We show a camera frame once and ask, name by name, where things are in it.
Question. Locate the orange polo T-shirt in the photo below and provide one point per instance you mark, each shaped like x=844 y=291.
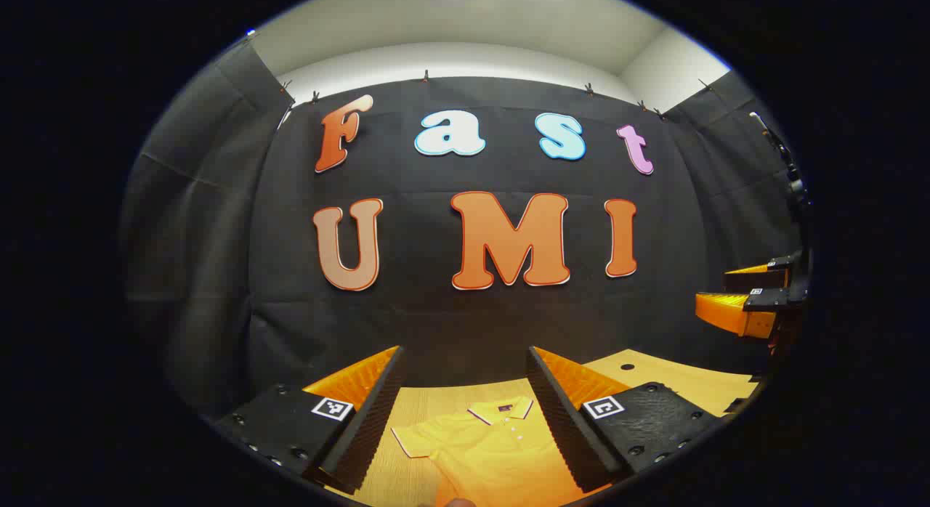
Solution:
x=494 y=456

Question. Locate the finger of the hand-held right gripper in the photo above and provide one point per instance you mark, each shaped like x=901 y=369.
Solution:
x=755 y=277
x=734 y=312

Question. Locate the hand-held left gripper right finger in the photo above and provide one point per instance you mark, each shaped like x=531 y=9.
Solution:
x=563 y=420

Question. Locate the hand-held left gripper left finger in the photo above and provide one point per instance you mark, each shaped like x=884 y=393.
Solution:
x=363 y=434

